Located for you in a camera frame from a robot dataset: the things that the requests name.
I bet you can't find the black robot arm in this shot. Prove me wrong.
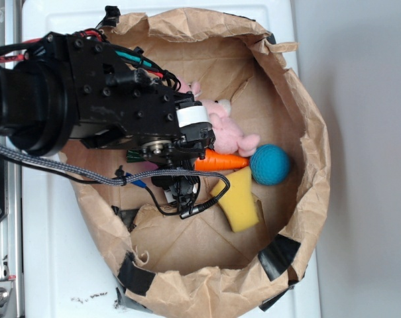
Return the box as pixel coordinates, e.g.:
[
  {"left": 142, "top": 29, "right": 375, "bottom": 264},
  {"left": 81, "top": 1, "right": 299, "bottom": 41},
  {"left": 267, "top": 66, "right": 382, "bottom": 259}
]
[{"left": 0, "top": 29, "right": 215, "bottom": 215}]

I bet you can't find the orange plastic toy carrot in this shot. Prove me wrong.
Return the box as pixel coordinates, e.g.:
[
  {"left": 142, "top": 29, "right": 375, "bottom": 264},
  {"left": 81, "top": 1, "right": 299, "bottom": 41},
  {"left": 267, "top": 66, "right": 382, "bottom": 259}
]
[{"left": 126, "top": 148, "right": 249, "bottom": 172}]

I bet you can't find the brown paper bag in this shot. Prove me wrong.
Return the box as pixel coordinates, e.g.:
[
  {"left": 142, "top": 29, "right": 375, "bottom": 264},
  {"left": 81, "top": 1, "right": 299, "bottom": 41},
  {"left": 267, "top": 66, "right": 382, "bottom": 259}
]
[{"left": 73, "top": 8, "right": 331, "bottom": 317}]

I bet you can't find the grey braided cable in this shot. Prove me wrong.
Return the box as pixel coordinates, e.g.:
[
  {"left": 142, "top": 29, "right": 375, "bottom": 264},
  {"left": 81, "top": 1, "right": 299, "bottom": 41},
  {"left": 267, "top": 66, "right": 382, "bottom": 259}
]
[{"left": 0, "top": 137, "right": 231, "bottom": 220}]

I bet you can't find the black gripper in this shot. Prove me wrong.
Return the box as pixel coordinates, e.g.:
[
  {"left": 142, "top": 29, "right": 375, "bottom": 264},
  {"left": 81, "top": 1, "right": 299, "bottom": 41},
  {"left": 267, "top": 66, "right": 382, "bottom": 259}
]
[{"left": 139, "top": 91, "right": 217, "bottom": 208}]

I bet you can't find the blue dimpled ball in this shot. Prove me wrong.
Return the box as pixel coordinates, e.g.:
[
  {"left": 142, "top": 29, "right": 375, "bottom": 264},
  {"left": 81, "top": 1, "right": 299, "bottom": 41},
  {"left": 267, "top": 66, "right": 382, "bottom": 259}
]
[{"left": 249, "top": 144, "right": 290, "bottom": 186}]

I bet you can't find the white plastic tray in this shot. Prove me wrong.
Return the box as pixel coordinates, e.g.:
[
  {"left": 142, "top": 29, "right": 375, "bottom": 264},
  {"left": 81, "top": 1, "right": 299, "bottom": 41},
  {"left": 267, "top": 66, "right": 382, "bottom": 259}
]
[{"left": 22, "top": 1, "right": 321, "bottom": 317}]

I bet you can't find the yellow sponge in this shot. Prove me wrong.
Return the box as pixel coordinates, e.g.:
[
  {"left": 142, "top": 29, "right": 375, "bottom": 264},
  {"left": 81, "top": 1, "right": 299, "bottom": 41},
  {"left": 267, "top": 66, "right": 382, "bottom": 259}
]
[{"left": 218, "top": 166, "right": 260, "bottom": 233}]

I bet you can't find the aluminium frame rail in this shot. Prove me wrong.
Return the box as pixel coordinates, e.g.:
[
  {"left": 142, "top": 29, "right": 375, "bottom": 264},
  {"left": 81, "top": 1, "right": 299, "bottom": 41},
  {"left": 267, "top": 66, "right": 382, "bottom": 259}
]
[{"left": 0, "top": 1, "right": 25, "bottom": 317}]

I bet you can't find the pink plush bunny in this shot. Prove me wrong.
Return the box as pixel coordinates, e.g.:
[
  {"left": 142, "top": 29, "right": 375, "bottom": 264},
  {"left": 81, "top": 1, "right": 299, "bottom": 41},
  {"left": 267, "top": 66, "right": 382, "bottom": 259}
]
[{"left": 177, "top": 76, "right": 260, "bottom": 157}]

